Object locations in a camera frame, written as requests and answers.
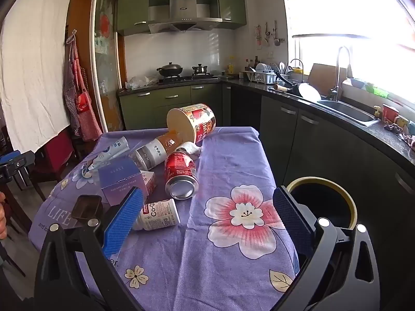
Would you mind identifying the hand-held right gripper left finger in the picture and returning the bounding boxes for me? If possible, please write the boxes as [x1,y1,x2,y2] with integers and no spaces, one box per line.
[32,187,146,311]

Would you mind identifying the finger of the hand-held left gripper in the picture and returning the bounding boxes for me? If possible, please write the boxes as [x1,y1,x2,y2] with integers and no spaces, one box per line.
[0,150,36,182]

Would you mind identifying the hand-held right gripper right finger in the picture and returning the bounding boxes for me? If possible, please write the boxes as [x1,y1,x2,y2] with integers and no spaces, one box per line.
[272,185,381,311]

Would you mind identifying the dark waste bin yellow rim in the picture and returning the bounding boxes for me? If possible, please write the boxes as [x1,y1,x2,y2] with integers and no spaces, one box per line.
[285,176,359,234]

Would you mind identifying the clear plastic bottle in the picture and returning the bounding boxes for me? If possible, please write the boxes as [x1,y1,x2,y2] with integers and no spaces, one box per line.
[134,134,184,171]

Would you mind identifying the person's left hand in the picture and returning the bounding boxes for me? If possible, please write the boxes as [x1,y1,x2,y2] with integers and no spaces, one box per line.
[0,192,8,240]

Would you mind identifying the red covered chair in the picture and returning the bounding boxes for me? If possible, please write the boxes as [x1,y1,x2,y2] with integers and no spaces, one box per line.
[32,126,78,182]

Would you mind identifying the brown square plastic cap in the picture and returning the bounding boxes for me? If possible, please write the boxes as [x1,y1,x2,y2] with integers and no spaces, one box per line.
[71,195,103,224]

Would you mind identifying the purple cardboard box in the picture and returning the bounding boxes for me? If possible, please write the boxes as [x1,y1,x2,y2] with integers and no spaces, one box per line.
[97,156,145,206]

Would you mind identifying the small pink box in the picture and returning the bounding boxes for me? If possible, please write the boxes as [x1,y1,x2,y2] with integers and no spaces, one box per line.
[140,170,157,198]

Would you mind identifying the white blue squeeze pouch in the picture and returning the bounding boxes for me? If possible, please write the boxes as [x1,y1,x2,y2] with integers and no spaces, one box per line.
[85,136,129,178]

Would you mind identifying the red soda can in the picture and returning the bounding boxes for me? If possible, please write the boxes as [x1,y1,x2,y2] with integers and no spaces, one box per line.
[164,151,199,200]

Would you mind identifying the red checked apron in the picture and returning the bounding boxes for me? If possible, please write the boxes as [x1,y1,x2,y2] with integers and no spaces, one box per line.
[73,31,103,142]

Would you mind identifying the white hanging sheet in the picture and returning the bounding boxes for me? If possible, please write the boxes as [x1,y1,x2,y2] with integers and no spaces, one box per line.
[0,0,73,154]

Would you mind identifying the purple checked apron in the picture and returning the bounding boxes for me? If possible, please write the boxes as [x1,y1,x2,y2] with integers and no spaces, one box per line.
[63,44,83,137]

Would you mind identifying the purple floral tablecloth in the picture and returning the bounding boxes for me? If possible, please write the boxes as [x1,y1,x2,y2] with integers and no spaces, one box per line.
[29,126,300,311]

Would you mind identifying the white paper towel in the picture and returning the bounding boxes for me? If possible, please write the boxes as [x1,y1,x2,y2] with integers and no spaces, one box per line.
[177,142,202,156]

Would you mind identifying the steel sink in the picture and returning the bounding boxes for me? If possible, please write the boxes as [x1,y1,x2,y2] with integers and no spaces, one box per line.
[316,99,381,128]

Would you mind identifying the printed paper tub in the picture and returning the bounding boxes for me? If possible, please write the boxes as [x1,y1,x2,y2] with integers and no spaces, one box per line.
[166,103,217,145]

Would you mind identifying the white plate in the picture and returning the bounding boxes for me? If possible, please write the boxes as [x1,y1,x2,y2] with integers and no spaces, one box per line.
[296,82,321,102]

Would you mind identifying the glass sliding door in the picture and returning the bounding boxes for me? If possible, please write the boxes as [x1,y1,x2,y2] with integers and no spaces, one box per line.
[90,0,125,133]

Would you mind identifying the clear plastic bag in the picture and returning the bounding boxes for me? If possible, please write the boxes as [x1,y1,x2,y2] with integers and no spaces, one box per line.
[125,75,159,90]

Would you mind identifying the grey rag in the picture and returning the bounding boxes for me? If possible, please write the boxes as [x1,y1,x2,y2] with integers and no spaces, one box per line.
[384,121,415,150]

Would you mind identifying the white dish rack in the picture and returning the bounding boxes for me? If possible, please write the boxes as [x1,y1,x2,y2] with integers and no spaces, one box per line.
[246,69,278,85]

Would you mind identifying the wooden cutting board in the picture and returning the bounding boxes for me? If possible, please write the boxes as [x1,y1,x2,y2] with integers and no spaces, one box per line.
[307,63,338,94]

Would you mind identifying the steel faucet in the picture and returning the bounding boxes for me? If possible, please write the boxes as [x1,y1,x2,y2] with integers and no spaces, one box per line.
[327,46,352,102]

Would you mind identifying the black wok with lid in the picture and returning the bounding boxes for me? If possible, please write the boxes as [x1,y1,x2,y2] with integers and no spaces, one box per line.
[156,61,184,77]

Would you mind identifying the bright window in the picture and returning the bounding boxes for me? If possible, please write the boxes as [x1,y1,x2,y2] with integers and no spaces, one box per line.
[282,0,415,104]

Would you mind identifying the steel range hood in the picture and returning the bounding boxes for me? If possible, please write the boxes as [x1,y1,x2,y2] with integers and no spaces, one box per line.
[148,0,222,34]

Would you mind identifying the green upper cabinets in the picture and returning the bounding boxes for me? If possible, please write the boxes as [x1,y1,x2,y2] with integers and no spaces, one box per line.
[116,0,247,37]

